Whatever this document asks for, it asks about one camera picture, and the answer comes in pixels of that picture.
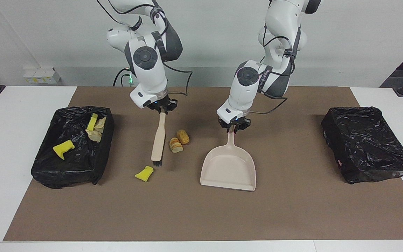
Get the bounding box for beige hand brush black bristles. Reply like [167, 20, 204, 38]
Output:
[151, 111, 167, 167]

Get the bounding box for orange corn-textured bread roll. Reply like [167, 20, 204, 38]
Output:
[176, 129, 190, 145]

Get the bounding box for small striped croissant piece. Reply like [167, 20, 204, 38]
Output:
[169, 137, 184, 153]

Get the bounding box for beige plastic dustpan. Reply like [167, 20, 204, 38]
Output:
[200, 130, 257, 191]

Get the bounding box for yellow sponge piece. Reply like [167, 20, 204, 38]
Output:
[134, 166, 154, 182]

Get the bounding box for pale bread chunk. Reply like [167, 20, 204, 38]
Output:
[85, 129, 103, 143]

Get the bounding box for large notched yellow sponge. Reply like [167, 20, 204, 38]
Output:
[53, 140, 75, 160]

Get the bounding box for bin with black bag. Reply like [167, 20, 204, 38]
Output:
[30, 106, 115, 189]
[321, 106, 403, 184]

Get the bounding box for brown table mat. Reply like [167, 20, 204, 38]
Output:
[3, 86, 403, 242]

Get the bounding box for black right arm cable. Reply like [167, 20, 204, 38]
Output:
[96, 0, 193, 97]

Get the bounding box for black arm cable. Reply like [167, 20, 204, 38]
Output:
[96, 0, 193, 97]
[249, 26, 297, 115]

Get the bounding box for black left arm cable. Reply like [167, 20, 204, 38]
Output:
[249, 26, 297, 115]

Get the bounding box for black base cable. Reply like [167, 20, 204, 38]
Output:
[113, 68, 132, 87]

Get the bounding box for white wall power box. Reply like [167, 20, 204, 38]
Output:
[23, 68, 61, 84]

